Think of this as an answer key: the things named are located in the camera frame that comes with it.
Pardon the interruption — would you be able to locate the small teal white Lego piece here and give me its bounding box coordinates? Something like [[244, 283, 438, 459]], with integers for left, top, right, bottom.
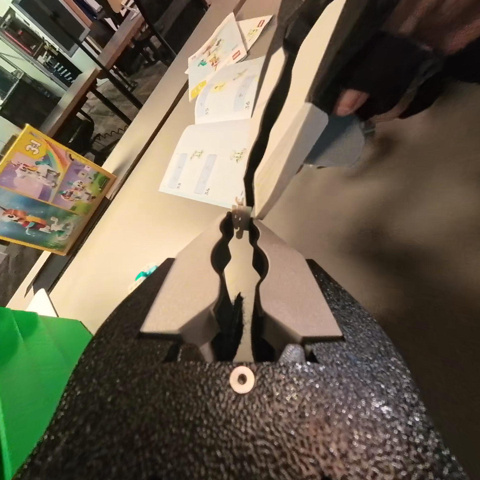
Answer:
[[128, 260, 159, 294]]

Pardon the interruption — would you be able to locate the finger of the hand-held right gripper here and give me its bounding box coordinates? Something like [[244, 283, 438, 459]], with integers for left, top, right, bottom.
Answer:
[[243, 0, 347, 220]]

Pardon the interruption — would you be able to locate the person's right hand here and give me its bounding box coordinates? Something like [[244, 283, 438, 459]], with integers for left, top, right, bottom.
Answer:
[[330, 32, 451, 125]]

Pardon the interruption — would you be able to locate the white paper sheet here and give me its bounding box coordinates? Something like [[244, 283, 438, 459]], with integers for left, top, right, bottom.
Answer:
[[25, 288, 59, 318]]

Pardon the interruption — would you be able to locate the wooden table with black legs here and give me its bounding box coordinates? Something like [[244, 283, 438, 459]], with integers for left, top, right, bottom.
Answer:
[[95, 0, 179, 92], [37, 67, 134, 141]]

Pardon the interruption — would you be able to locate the small white leaflet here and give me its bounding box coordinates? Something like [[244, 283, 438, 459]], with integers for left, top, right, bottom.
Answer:
[[238, 15, 274, 52]]

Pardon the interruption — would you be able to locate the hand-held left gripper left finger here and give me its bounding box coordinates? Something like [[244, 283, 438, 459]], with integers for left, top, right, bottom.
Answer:
[[139, 212, 231, 361]]

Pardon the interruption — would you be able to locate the green box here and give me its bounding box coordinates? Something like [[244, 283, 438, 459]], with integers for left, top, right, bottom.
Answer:
[[0, 307, 93, 480]]

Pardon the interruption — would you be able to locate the black coiled cable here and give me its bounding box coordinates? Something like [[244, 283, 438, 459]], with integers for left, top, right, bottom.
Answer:
[[94, 125, 126, 145]]

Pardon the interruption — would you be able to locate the closed picture instruction booklet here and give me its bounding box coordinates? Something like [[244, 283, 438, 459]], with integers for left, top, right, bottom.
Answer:
[[185, 12, 251, 103]]

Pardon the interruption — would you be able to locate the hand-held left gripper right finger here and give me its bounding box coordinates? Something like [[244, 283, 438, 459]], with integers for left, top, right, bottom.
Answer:
[[247, 217, 344, 364]]

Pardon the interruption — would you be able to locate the yellow colourful lego set box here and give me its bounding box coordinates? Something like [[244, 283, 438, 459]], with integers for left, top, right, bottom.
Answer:
[[0, 124, 118, 256]]

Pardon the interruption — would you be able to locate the person's right forearm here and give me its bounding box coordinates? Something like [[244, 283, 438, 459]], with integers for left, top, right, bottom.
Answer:
[[375, 0, 480, 85]]

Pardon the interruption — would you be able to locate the open white instruction booklet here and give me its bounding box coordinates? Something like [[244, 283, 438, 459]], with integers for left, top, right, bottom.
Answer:
[[158, 56, 265, 209]]

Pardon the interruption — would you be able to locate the glass display cabinet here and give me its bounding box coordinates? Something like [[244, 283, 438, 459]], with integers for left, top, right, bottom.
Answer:
[[0, 0, 92, 119]]

